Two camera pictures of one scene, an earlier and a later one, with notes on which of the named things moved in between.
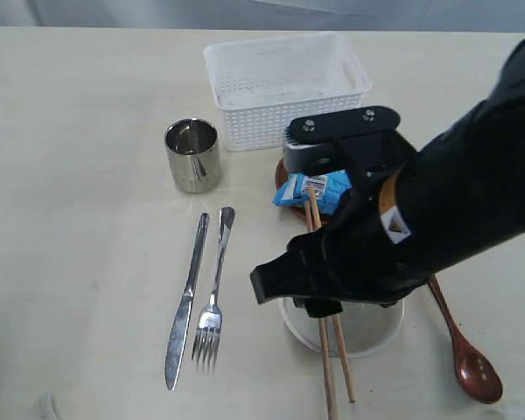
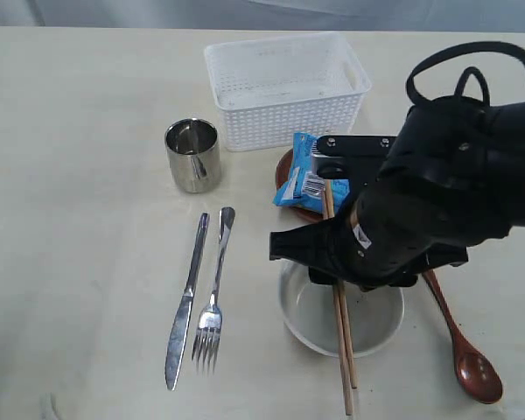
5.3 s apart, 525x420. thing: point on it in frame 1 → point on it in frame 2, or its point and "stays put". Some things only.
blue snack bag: [328, 190] stays put
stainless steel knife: [179, 328] stays put
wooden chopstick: [335, 318] → [343, 297]
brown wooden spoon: [476, 372] stays put
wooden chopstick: [328, 367] → [342, 341]
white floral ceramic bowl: [365, 325] stays put
